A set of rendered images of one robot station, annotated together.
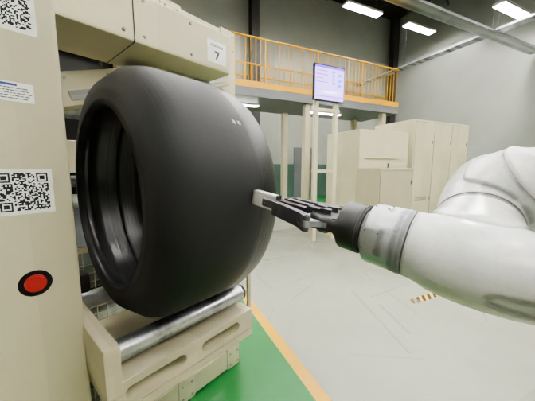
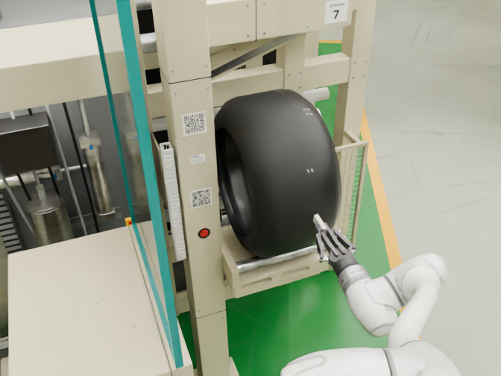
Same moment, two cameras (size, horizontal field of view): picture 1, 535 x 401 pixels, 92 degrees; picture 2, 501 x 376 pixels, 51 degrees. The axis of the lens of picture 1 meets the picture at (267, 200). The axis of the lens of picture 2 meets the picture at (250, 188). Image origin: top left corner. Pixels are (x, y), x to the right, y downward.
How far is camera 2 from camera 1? 136 cm
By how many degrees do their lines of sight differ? 39
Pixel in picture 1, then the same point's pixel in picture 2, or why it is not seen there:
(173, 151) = (267, 201)
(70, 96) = not seen: hidden behind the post
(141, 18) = (262, 19)
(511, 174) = (402, 281)
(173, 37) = (290, 20)
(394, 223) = (347, 280)
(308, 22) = not seen: outside the picture
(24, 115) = (201, 167)
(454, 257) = (353, 304)
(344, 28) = not seen: outside the picture
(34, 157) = (204, 183)
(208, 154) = (285, 201)
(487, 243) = (361, 305)
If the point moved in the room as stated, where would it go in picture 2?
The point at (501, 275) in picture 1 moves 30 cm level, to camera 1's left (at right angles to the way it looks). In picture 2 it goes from (359, 316) to (263, 280)
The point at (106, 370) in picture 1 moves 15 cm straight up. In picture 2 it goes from (232, 277) to (231, 248)
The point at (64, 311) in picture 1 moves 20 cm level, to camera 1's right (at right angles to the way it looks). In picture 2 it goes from (214, 245) to (262, 262)
